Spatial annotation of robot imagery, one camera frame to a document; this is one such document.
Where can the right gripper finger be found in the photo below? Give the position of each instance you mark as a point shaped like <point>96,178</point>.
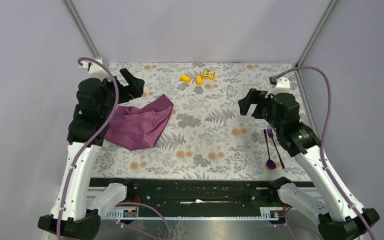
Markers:
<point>244,105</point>
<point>256,96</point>

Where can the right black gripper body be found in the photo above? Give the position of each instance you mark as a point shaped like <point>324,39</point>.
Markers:
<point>266,111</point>

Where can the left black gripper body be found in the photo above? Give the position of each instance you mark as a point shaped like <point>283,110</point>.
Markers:
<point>107,107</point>

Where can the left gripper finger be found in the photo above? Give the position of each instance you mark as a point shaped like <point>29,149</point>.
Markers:
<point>135,87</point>
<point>127,75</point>

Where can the purple cloth napkin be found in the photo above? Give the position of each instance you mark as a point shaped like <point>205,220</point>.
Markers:
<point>139,128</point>

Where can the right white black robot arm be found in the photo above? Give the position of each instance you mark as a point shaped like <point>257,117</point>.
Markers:
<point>339,216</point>

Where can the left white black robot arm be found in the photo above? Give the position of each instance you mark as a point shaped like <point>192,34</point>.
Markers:
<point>70,216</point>

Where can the yellow patterned block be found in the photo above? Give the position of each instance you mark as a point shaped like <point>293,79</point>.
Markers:
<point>209,75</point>

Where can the yellow block left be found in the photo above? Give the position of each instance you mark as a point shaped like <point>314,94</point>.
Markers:
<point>184,78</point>

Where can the yellow block middle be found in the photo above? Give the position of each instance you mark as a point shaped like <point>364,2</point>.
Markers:
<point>199,80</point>

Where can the floral tablecloth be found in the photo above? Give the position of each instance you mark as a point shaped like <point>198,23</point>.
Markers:
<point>206,137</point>

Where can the purple plastic spoon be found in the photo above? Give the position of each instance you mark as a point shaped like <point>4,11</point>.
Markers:
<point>269,163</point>

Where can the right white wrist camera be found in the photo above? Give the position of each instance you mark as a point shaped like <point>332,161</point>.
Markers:
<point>281,85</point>

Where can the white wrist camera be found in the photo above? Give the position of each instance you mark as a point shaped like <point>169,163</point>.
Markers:
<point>95,71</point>
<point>281,85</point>

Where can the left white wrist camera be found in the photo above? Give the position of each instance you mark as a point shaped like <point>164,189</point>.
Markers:
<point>95,71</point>

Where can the right aluminium frame post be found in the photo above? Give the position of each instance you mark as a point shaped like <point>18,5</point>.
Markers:
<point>317,31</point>

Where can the aluminium frame post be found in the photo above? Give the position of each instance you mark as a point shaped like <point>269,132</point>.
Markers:
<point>78,22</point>
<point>317,31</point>

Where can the left aluminium frame post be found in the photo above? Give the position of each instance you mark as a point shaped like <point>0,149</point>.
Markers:
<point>78,22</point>

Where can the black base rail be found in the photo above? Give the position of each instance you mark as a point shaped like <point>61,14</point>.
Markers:
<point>200,199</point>

